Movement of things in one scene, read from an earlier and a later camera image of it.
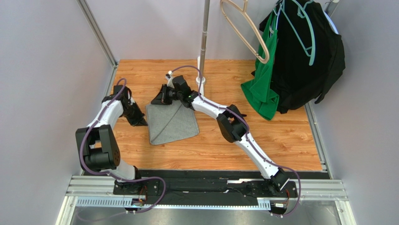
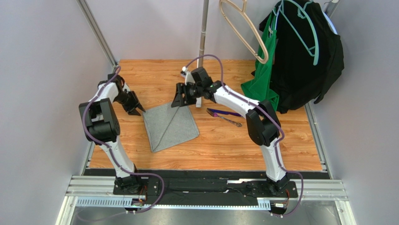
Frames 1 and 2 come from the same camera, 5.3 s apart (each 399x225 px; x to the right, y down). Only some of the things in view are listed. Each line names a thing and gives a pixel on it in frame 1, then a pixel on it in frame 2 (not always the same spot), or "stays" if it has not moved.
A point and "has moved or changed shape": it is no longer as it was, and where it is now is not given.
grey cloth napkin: [171, 122] has moved or changed shape
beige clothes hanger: [261, 39] stays
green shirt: [260, 94] stays
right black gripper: [166, 95] -> [181, 94]
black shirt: [310, 54] stays
